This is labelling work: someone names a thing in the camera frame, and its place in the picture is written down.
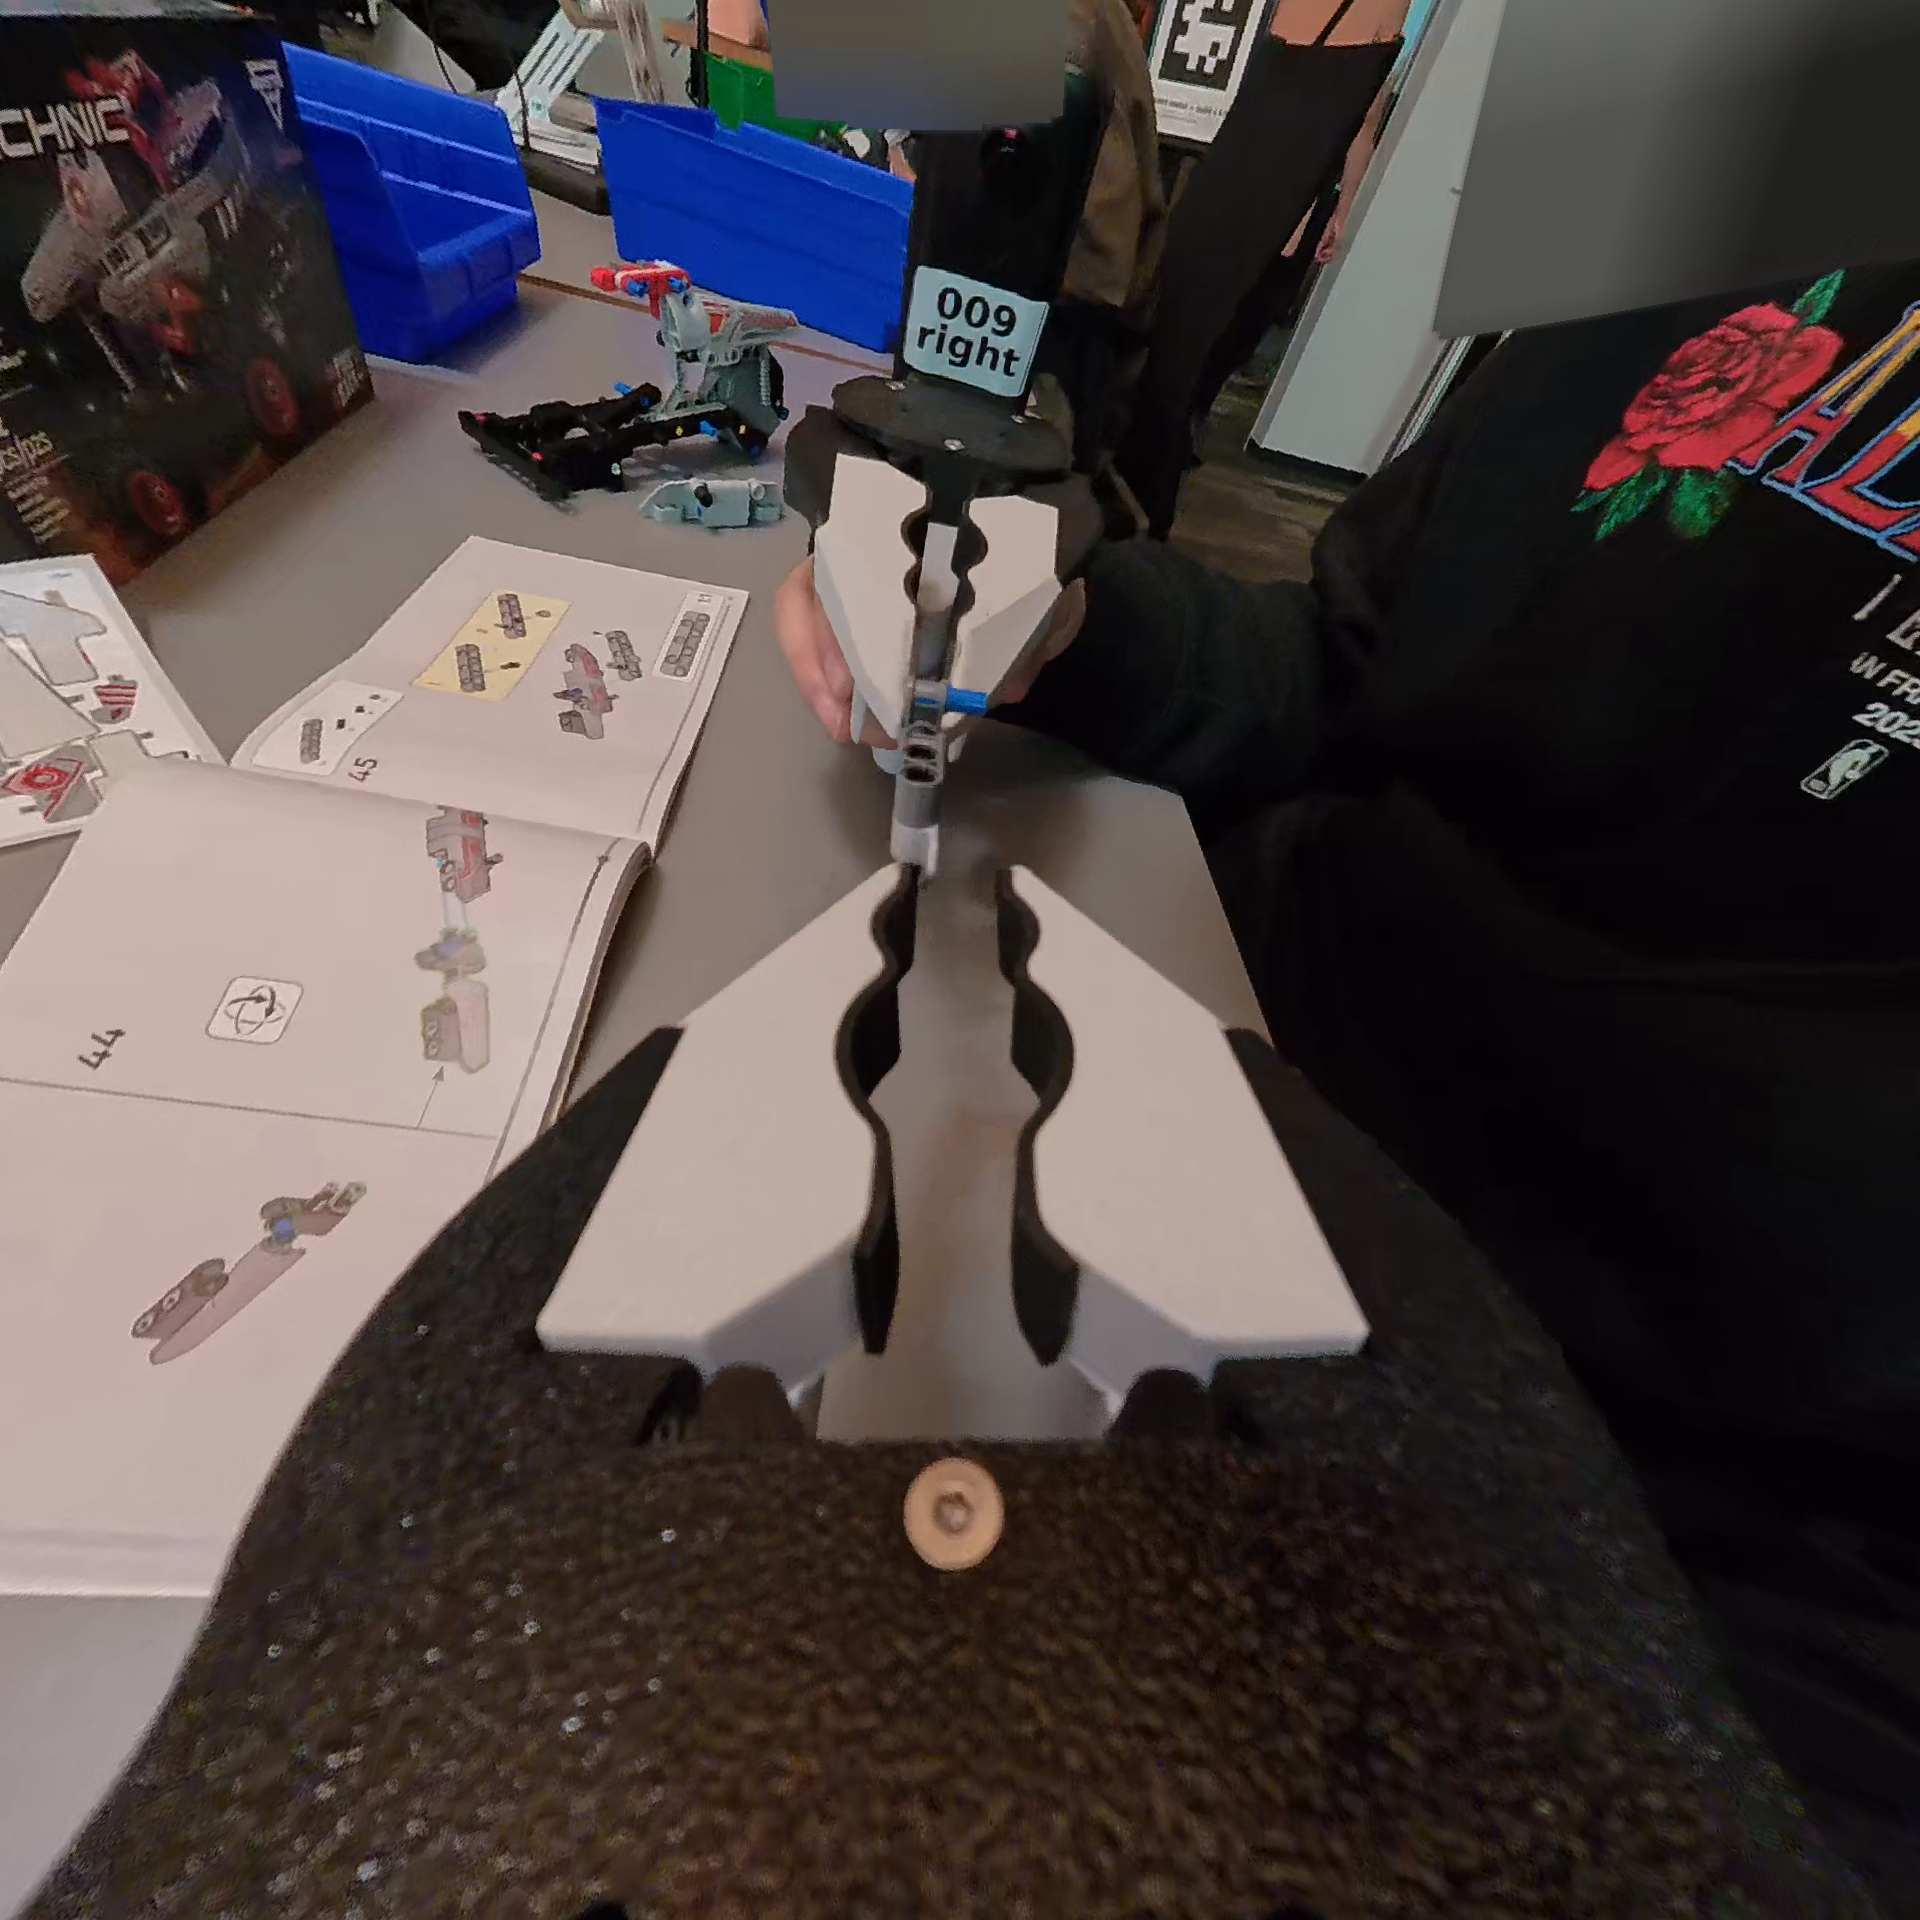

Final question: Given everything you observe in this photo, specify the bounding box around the grey toy brick piece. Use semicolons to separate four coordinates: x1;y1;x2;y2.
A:
640;473;786;530

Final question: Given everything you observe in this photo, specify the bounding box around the black toy chassis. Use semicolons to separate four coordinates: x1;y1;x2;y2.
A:
457;380;785;505

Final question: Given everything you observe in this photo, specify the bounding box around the white frame stand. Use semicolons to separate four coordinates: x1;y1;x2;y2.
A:
498;0;707;154

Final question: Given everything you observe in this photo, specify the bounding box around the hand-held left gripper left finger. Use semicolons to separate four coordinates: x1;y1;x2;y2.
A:
536;865;924;1433

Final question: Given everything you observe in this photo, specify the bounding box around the black toy set box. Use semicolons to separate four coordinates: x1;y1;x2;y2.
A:
0;16;378;587

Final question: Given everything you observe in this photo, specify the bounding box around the black and white marker tag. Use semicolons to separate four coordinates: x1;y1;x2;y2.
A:
1147;0;1280;145

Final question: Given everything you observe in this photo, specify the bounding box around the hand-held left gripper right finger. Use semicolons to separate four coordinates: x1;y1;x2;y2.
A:
995;865;1374;1433

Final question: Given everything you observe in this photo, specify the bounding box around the red and white sticker sheet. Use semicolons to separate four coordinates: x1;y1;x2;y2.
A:
0;552;227;853

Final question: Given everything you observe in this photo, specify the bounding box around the person's right forearm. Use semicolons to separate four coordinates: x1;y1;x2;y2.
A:
990;533;1353;827

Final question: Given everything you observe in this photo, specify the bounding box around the grey toy beam assembly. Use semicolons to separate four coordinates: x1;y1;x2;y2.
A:
892;517;992;881

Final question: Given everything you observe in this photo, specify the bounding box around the person's right hand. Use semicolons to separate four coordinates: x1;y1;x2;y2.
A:
774;562;867;748

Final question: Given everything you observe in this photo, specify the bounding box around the grey and red toy assembly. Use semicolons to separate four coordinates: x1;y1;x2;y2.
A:
590;259;801;452

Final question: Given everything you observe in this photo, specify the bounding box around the open instruction booklet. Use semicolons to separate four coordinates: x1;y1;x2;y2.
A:
0;534;752;1600

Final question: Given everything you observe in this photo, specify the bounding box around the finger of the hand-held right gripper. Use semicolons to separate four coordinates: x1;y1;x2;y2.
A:
811;452;934;748
949;491;1069;706

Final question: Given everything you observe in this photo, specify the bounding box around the black printed sweatshirt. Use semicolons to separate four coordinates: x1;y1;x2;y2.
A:
1184;264;1920;1846

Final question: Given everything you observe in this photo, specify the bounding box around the white cabinet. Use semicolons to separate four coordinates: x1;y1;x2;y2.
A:
1249;0;1501;482

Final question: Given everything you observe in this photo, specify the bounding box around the blue plastic bin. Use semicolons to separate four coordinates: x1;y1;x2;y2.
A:
592;94;922;356
282;42;541;366

